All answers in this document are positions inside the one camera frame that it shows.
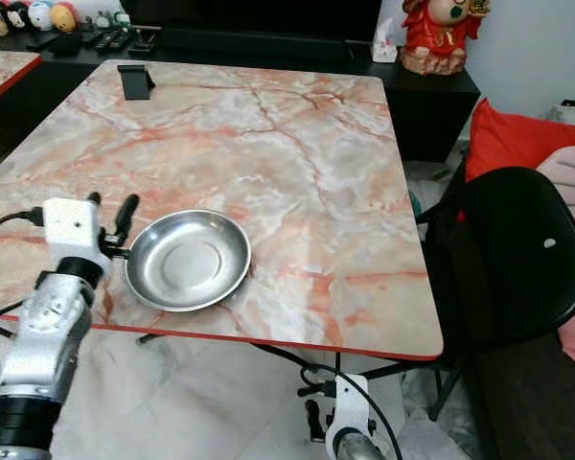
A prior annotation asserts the black remote control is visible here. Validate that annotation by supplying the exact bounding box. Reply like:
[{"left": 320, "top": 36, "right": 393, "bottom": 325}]
[{"left": 80, "top": 28, "right": 135, "bottom": 53}]

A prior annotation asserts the yellow and red toy figure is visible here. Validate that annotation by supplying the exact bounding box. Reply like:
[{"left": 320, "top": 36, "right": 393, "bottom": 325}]
[{"left": 50, "top": 1, "right": 81, "bottom": 35}]

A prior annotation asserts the round stainless steel plate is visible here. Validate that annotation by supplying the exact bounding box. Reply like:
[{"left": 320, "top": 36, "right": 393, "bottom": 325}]
[{"left": 125, "top": 208, "right": 253, "bottom": 313}]

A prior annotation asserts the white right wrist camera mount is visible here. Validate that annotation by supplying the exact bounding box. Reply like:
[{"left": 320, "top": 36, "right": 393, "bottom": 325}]
[{"left": 325, "top": 373, "right": 373, "bottom": 460}]

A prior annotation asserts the black television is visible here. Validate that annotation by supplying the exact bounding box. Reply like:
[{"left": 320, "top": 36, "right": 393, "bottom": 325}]
[{"left": 119, "top": 0, "right": 383, "bottom": 62}]

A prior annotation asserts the white wall socket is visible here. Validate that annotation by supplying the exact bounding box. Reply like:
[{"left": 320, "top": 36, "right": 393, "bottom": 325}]
[{"left": 552, "top": 97, "right": 575, "bottom": 122}]

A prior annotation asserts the small black desk stand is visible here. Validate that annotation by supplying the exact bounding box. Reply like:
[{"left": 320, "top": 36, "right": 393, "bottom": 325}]
[{"left": 128, "top": 27, "right": 160, "bottom": 55}]

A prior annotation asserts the red cushion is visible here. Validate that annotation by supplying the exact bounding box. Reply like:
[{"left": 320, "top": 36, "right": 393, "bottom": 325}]
[{"left": 464, "top": 98, "right": 575, "bottom": 184}]

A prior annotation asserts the black phone stand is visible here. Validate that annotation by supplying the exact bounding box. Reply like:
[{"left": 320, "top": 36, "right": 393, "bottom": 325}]
[{"left": 117, "top": 62, "right": 157, "bottom": 102}]

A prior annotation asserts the white and blue toy figure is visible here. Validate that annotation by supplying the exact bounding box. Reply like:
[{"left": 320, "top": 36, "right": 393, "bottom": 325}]
[{"left": 28, "top": 0, "right": 56, "bottom": 33}]

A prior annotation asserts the black tv cabinet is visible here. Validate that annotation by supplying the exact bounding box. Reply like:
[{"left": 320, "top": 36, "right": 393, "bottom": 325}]
[{"left": 0, "top": 32, "right": 482, "bottom": 165}]

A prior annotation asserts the black folding chair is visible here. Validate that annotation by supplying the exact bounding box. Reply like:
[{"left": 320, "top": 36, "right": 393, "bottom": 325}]
[{"left": 415, "top": 165, "right": 575, "bottom": 425}]

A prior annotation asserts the red fortune god figurine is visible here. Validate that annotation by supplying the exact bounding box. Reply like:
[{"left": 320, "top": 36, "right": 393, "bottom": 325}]
[{"left": 397, "top": 0, "right": 486, "bottom": 77}]

